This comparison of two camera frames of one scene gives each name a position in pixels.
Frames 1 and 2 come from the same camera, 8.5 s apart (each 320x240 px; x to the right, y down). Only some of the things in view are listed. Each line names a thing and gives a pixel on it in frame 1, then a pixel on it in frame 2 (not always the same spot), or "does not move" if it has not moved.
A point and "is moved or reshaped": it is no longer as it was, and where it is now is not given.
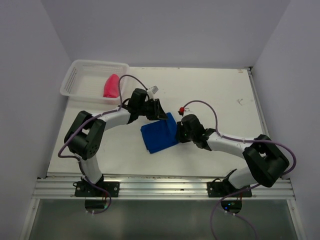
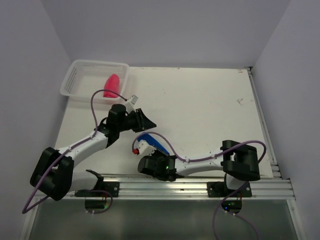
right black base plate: (222, 189) does not move
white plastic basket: (85, 80) does not move
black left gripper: (158, 113) to (142, 122)
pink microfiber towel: (112, 86) does not move
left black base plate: (84, 188) does not move
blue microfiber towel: (160, 135) is moved or reshaped
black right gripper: (180, 127) to (151, 155)
